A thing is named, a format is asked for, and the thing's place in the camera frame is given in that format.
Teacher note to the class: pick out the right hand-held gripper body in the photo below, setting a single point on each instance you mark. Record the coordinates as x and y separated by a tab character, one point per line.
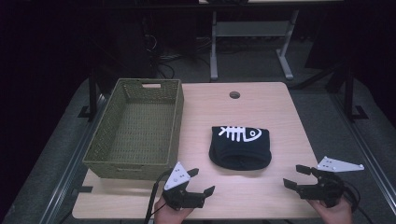
327	188

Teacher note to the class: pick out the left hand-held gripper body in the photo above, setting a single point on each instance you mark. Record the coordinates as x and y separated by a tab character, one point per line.
179	186

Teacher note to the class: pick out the black fishbone print hat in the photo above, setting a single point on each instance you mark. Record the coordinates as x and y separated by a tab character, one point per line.
239	152

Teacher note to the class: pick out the green woven basket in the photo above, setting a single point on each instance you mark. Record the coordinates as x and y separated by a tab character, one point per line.
140	130

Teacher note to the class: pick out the person's right hand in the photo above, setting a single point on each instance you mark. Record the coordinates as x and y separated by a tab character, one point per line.
334	214

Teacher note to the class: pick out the person's left hand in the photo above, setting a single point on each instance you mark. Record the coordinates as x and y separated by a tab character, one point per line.
169	215

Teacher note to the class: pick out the black metal stand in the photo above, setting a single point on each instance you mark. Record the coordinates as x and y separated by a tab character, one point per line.
349	93
92	96

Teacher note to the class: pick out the aluminium rail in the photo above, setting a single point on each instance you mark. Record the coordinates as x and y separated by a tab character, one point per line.
70	174
367	155

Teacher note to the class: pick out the black table edge bracket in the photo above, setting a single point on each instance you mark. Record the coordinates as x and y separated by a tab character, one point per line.
84	189

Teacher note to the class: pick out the grey metal table frame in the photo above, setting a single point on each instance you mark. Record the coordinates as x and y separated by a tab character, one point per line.
253	29

